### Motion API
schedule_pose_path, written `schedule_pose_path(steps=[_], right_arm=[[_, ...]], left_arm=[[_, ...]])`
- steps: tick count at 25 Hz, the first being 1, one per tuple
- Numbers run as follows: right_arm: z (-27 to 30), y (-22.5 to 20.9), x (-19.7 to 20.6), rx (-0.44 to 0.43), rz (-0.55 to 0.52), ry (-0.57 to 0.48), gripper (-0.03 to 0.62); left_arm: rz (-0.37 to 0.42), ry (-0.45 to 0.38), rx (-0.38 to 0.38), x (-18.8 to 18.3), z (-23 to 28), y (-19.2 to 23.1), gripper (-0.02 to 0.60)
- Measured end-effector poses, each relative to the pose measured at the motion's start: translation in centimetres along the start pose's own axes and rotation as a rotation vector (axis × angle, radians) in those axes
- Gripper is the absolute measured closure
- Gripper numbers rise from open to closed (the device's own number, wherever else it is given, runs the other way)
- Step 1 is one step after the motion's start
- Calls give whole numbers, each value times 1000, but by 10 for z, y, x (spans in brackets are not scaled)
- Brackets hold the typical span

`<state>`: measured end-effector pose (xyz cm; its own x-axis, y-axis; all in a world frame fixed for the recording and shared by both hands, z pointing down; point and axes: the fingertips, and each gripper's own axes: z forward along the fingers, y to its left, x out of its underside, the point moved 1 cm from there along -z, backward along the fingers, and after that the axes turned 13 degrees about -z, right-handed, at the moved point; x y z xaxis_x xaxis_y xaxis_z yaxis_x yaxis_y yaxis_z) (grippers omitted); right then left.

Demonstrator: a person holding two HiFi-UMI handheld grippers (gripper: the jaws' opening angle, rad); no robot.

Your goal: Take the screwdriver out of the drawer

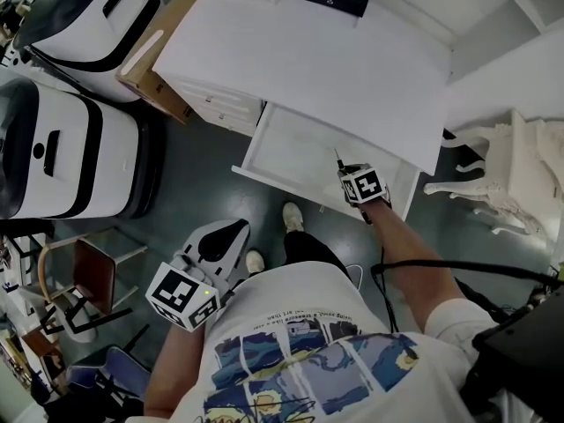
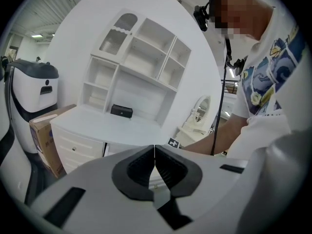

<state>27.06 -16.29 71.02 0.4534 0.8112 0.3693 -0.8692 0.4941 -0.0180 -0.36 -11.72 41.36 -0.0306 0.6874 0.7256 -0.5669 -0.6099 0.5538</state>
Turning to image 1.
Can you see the black trousers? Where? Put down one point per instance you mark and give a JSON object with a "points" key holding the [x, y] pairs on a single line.
{"points": [[308, 249]]}

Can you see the black screwdriver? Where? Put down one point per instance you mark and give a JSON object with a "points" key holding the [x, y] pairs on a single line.
{"points": [[338, 160]]}

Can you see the person's right white shoe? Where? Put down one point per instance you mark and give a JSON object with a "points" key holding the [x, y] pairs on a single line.
{"points": [[292, 216]]}

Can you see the white and black machine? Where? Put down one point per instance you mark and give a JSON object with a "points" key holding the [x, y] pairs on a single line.
{"points": [[66, 148], [88, 29]]}

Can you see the wooden chair brown seat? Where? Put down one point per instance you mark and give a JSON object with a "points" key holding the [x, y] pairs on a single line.
{"points": [[92, 271]]}

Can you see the white desk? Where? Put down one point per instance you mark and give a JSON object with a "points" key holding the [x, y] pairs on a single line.
{"points": [[308, 60]]}

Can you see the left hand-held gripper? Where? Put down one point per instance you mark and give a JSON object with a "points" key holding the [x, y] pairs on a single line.
{"points": [[220, 271]]}

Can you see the white ornate side table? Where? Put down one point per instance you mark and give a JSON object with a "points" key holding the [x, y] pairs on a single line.
{"points": [[520, 179]]}

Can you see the person's left forearm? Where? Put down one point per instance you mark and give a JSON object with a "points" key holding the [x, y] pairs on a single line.
{"points": [[176, 368]]}

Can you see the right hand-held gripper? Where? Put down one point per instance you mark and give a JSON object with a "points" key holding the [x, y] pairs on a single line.
{"points": [[365, 185]]}

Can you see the person's left white shoe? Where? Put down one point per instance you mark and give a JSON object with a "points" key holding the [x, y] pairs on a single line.
{"points": [[254, 262]]}

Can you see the person's white shoe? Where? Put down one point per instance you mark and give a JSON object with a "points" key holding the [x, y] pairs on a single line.
{"points": [[292, 216], [254, 262]]}

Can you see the blue chair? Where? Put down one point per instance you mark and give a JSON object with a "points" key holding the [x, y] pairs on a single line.
{"points": [[123, 368]]}

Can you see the white drawer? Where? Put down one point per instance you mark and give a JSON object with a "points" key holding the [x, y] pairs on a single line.
{"points": [[291, 148]]}

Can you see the person's right forearm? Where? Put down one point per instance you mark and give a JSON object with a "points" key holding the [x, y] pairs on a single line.
{"points": [[410, 262]]}

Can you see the white printed t-shirt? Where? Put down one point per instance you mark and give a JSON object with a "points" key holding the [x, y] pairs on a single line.
{"points": [[308, 306]]}

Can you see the brown cardboard box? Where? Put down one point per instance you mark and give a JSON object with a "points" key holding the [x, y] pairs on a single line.
{"points": [[145, 73]]}

